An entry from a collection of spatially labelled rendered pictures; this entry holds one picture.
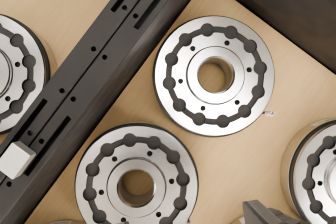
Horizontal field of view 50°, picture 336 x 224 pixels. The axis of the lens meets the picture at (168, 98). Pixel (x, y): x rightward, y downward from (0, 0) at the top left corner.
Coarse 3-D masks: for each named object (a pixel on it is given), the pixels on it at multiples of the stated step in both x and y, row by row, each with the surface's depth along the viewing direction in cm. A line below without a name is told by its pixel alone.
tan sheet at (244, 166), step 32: (192, 0) 33; (224, 0) 33; (256, 32) 33; (288, 64) 33; (320, 64) 33; (128, 96) 33; (288, 96) 33; (320, 96) 33; (96, 128) 33; (256, 128) 33; (288, 128) 33; (224, 160) 33; (256, 160) 33; (64, 192) 32; (224, 192) 33; (256, 192) 33
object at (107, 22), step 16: (112, 0) 23; (128, 0) 23; (112, 16) 23; (96, 32) 23; (112, 32) 23; (80, 48) 23; (96, 48) 23; (64, 64) 23; (80, 64) 23; (64, 80) 23; (48, 96) 23; (64, 96) 23; (32, 112) 23; (48, 112) 23; (16, 128) 23; (32, 128) 23; (0, 144) 22; (0, 176) 22
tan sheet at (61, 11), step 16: (0, 0) 33; (16, 0) 33; (32, 0) 33; (48, 0) 33; (64, 0) 33; (80, 0) 33; (96, 0) 33; (16, 16) 33; (32, 16) 33; (48, 16) 33; (64, 16) 33; (80, 16) 33; (96, 16) 33; (48, 32) 33; (64, 32) 33; (80, 32) 33; (64, 48) 33
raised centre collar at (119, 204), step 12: (120, 168) 29; (132, 168) 29; (144, 168) 29; (156, 168) 29; (108, 180) 29; (156, 180) 29; (108, 192) 29; (156, 192) 29; (120, 204) 29; (132, 204) 29; (144, 204) 29; (156, 204) 29; (132, 216) 29
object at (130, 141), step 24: (96, 144) 29; (120, 144) 30; (144, 144) 30; (168, 144) 30; (96, 168) 30; (168, 168) 30; (192, 168) 30; (96, 192) 29; (168, 192) 30; (192, 192) 30; (96, 216) 30; (120, 216) 29; (144, 216) 29; (168, 216) 30
